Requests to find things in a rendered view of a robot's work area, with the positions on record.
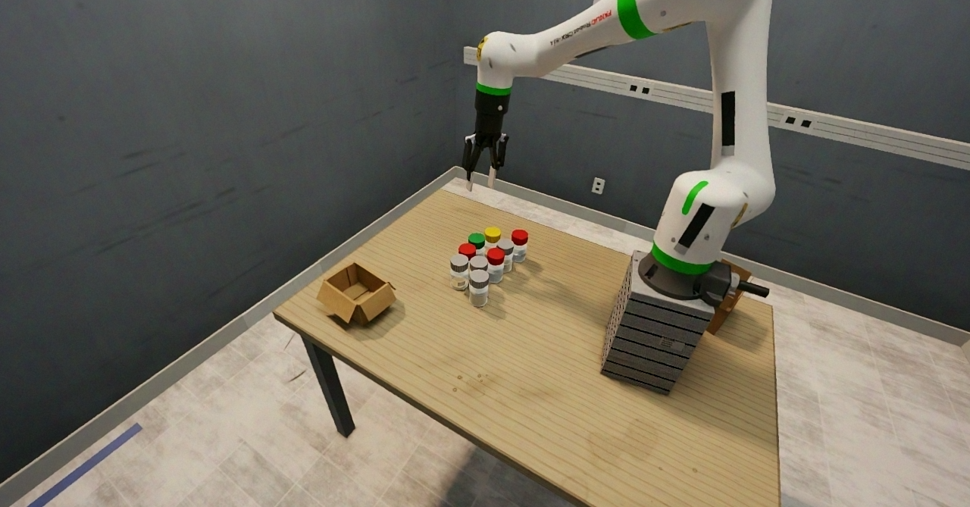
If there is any white bottle with grey ribbed cap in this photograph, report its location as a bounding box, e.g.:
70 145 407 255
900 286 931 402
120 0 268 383
469 269 489 307

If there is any green-capped white bottle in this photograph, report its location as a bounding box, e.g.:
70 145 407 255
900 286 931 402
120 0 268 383
468 233 485 257

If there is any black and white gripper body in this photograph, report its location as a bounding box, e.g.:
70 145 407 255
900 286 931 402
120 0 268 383
473 111 504 148

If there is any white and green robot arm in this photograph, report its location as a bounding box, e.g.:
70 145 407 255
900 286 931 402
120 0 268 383
474 0 775 308

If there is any yellow-capped bottle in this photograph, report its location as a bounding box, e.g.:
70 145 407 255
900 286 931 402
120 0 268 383
484 227 501 258

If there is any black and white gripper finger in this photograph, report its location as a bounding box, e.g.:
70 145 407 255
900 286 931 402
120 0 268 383
488 133 509 189
462 134 488 192

